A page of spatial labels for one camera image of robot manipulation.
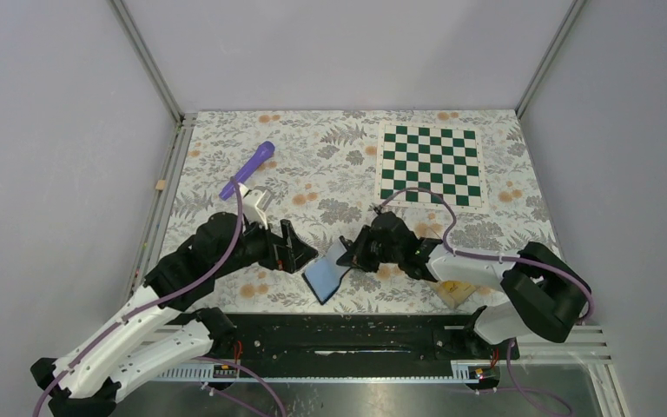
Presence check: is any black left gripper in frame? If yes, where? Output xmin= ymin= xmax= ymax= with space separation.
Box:
xmin=215 ymin=211 xmax=319 ymax=278

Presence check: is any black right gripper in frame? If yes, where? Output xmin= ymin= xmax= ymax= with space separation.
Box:
xmin=336 ymin=224 xmax=403 ymax=274

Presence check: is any black leather card holder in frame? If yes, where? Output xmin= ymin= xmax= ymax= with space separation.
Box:
xmin=302 ymin=241 xmax=351 ymax=305

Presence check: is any clear box of cards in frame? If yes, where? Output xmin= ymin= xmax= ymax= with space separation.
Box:
xmin=431 ymin=281 xmax=477 ymax=309

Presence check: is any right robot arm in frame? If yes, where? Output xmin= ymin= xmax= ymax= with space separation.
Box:
xmin=336 ymin=212 xmax=591 ymax=358

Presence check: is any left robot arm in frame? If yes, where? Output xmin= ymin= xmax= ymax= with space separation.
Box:
xmin=30 ymin=212 xmax=318 ymax=416

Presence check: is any floral tablecloth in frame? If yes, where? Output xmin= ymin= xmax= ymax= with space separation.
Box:
xmin=162 ymin=109 xmax=559 ymax=314

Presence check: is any purple toy microphone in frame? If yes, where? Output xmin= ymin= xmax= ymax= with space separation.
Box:
xmin=219 ymin=141 xmax=275 ymax=201

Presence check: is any green white chessboard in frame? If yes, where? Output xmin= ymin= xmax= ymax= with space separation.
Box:
xmin=374 ymin=122 xmax=489 ymax=214

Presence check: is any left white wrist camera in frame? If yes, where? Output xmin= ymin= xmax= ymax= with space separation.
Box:
xmin=238 ymin=183 xmax=273 ymax=230

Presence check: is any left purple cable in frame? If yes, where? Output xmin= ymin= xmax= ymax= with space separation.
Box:
xmin=32 ymin=176 xmax=246 ymax=417

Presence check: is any purple cable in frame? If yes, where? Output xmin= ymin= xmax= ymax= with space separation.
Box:
xmin=32 ymin=176 xmax=246 ymax=417
xmin=376 ymin=187 xmax=595 ymax=323

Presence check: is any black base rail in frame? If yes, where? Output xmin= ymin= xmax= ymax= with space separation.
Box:
xmin=227 ymin=313 xmax=520 ymax=379

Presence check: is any white slotted cable duct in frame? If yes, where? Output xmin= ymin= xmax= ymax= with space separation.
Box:
xmin=155 ymin=361 xmax=501 ymax=386

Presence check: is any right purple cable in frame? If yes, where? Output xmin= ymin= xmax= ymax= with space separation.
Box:
xmin=376 ymin=187 xmax=595 ymax=323

